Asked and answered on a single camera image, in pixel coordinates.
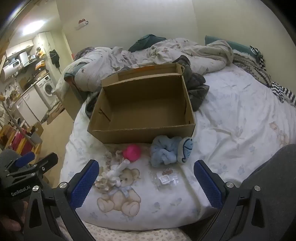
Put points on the clear plastic hair clip packet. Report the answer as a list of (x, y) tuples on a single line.
[(165, 179)]

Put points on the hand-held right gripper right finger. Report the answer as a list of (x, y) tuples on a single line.
[(208, 185)]

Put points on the brown cardboard box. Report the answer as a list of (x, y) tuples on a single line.
[(143, 109)]

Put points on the white bear print bedsheet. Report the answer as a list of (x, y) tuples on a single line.
[(231, 120)]

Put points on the teal pillow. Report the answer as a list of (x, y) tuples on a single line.
[(233, 45)]

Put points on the black hanging bag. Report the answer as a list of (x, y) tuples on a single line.
[(55, 58)]

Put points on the white water heater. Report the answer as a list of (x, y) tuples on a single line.
[(11, 68)]

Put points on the dark patterned cloth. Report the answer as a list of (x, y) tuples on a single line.
[(91, 105)]

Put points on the white wall cabinet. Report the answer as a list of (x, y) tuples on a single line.
[(19, 47)]

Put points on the beige lace-trimmed scrunchie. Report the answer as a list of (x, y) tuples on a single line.
[(112, 157)]

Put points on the person's left hand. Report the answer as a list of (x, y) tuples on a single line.
[(10, 224)]

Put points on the white textured pillow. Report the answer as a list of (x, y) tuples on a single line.
[(86, 77)]

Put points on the white washing machine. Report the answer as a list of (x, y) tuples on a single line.
[(47, 89)]

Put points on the beige bedside cabinet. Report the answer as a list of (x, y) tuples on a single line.
[(70, 104)]

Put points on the red crate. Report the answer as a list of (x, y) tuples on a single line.
[(20, 141)]

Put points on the flattened cardboard piece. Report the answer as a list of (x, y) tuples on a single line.
[(55, 117)]

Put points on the white fluffy scrunchie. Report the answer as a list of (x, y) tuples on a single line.
[(108, 179), (186, 149)]

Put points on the dark grey quilted garment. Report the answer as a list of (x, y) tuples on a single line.
[(195, 88)]

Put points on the white low cabinet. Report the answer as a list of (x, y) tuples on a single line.
[(29, 105)]

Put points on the open cardboard box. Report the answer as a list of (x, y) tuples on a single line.
[(37, 133)]

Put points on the small floral print cloth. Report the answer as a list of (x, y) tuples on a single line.
[(138, 234)]

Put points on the striped knitted blanket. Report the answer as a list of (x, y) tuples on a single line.
[(261, 69)]

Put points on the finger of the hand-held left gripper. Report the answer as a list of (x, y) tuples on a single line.
[(46, 163), (25, 159)]

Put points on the light blue fluffy scrunchie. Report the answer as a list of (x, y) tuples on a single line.
[(163, 150)]

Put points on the pink heart plush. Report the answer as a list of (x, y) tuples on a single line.
[(132, 152)]

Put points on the dark green pillow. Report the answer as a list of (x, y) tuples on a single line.
[(145, 41)]

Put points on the crumpled floral quilt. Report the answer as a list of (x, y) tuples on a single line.
[(166, 52)]

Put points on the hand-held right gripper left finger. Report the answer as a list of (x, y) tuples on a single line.
[(84, 185)]

